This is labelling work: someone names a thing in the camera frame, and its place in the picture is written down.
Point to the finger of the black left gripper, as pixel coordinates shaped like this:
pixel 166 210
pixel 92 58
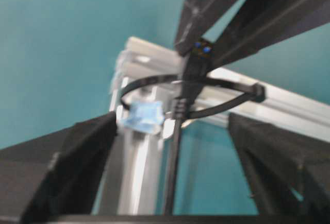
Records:
pixel 262 23
pixel 196 18

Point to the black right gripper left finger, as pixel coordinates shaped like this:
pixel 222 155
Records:
pixel 56 174

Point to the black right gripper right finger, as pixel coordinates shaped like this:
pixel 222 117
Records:
pixel 288 173

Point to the black zip tie loop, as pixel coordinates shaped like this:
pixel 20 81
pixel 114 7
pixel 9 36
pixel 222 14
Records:
pixel 201 97

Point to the blue tape piece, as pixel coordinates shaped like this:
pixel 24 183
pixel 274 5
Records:
pixel 144 117

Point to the square aluminium extrusion frame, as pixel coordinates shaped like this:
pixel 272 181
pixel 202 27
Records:
pixel 211 179

